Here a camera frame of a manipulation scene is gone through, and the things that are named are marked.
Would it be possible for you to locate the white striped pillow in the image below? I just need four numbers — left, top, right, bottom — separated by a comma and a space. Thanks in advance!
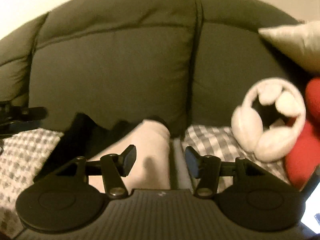
258, 21, 319, 74

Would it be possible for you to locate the grey checkered quilt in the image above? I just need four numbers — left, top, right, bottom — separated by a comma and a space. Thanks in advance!
1, 125, 289, 238

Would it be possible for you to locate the red puffy cushion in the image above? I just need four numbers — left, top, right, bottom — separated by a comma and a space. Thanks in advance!
305, 77, 320, 122
284, 120, 319, 190

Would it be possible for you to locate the upper red puffy cushion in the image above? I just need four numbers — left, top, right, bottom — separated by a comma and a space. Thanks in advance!
305, 77, 320, 122

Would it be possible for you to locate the dark grey sofa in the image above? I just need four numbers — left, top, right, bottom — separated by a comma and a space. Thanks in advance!
1, 0, 310, 136

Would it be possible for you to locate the white plush toy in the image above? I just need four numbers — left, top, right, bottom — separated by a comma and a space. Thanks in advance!
231, 78, 306, 163

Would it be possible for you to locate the black and white raglan shirt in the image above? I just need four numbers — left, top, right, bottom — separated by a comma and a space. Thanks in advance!
33, 113, 193, 191

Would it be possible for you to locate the lower red puffy cushion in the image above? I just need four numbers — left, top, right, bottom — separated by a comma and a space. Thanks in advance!
284, 120, 319, 190

